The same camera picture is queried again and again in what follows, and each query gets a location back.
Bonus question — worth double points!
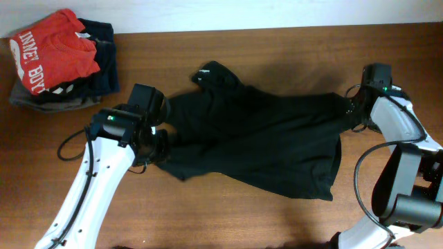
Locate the black t-shirt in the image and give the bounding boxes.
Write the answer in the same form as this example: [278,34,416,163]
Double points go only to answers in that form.
[159,61,359,201]

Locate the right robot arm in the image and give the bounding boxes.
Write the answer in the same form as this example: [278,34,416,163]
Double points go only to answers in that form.
[330,84,442,249]

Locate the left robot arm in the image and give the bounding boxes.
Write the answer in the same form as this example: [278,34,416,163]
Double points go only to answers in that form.
[36,104,170,248]

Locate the navy folded garment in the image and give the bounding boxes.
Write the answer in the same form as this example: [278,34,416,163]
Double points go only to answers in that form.
[31,18,120,103]

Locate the red folded printed t-shirt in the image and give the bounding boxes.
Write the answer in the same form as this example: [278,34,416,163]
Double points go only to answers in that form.
[9,9,100,95]

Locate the grey folded garment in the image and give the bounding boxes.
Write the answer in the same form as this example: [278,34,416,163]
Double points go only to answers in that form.
[9,79,101,113]

